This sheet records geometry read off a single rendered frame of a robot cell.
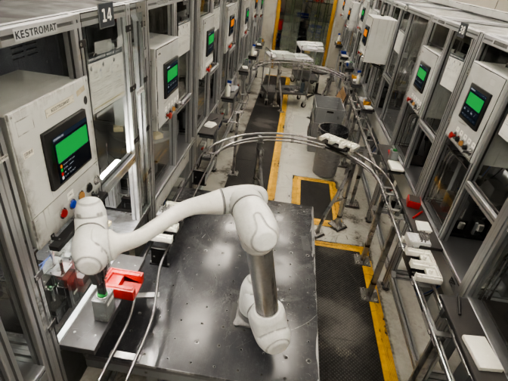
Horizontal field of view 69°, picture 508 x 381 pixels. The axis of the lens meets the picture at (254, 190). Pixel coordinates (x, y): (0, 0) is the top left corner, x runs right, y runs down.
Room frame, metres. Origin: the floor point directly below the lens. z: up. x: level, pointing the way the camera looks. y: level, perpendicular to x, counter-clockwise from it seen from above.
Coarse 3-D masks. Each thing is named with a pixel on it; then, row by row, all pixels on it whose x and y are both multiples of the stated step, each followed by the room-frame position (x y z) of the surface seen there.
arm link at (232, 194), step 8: (248, 184) 1.26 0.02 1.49; (224, 192) 1.20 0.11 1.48; (232, 192) 1.20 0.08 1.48; (240, 192) 1.19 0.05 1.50; (248, 192) 1.19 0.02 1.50; (256, 192) 1.21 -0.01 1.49; (264, 192) 1.24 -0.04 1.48; (232, 200) 1.17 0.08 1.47; (264, 200) 1.22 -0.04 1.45; (232, 208) 1.15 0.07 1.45
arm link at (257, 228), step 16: (240, 208) 1.10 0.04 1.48; (256, 208) 1.08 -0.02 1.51; (240, 224) 1.05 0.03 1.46; (256, 224) 1.02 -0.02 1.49; (272, 224) 1.03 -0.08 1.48; (240, 240) 1.05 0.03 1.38; (256, 240) 0.98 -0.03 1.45; (272, 240) 1.00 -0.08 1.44; (256, 256) 1.05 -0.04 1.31; (272, 256) 1.09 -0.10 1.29; (256, 272) 1.06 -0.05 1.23; (272, 272) 1.09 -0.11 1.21; (256, 288) 1.07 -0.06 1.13; (272, 288) 1.08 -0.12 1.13; (256, 304) 1.09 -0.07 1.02; (272, 304) 1.09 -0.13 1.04; (256, 320) 1.08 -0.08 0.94; (272, 320) 1.07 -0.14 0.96; (256, 336) 1.06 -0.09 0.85; (272, 336) 1.04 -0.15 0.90; (288, 336) 1.06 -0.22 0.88; (272, 352) 1.02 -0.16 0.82
